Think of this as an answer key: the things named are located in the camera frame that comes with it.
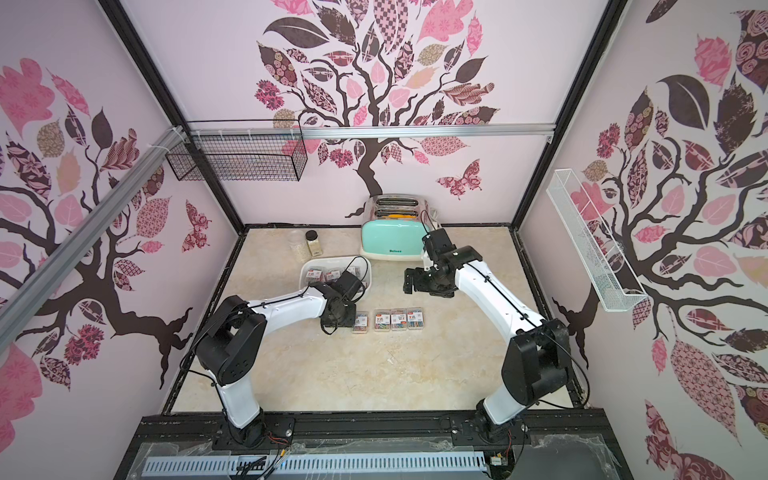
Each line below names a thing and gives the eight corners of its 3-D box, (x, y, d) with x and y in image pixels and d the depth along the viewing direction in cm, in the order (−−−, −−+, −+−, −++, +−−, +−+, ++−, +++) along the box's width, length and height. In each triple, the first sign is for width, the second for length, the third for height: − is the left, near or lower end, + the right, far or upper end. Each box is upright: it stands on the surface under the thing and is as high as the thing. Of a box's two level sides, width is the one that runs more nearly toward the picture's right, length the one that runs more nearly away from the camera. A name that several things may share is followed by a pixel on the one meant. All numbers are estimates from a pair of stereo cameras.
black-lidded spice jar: (311, 257, 111) (306, 242, 104) (309, 247, 114) (304, 231, 108) (322, 255, 112) (318, 239, 105) (320, 244, 115) (316, 228, 109)
